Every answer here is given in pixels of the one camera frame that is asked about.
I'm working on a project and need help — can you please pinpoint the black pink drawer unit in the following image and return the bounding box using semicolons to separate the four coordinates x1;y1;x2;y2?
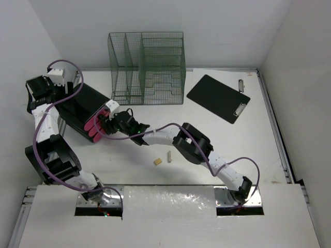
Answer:
55;84;110;143

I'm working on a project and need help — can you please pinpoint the yellow eraser cube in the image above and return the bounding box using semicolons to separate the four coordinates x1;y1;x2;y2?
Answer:
154;158;162;165

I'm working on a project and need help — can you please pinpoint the grey small eraser block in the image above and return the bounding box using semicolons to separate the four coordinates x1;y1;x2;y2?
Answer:
168;151;172;163

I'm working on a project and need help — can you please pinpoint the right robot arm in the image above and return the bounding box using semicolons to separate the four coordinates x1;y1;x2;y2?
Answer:
93;110;252;206

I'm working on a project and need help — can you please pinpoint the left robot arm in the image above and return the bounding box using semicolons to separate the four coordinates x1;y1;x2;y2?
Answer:
25;76;109;201

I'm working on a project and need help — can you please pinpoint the white front cover board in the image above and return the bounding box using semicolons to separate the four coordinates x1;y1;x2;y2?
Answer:
20;184;319;247

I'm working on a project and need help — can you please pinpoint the black clipboard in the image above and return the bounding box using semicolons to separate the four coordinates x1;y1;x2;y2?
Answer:
187;74;250;124

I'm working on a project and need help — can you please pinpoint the white paper sheet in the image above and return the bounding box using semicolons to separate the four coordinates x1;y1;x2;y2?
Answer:
191;69;253;90

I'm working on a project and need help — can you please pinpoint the small metal binder clip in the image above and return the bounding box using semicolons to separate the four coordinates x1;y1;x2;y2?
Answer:
238;80;245;93

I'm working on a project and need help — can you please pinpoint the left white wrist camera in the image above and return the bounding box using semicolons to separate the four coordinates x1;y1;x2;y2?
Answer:
47;68;65;86

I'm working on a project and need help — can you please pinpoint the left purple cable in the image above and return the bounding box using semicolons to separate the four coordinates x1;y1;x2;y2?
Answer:
32;59;125;210

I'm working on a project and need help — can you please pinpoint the purple cable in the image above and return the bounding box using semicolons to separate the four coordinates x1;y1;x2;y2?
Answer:
93;113;261;210
32;59;125;210

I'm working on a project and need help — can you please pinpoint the aluminium table edge rail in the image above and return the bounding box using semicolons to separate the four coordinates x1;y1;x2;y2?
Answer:
66;68;81;86

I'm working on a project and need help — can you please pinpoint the green wire mesh organizer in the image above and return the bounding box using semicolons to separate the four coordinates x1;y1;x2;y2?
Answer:
108;32;186;105

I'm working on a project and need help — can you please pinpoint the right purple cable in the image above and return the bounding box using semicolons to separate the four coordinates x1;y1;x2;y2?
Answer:
93;113;261;210

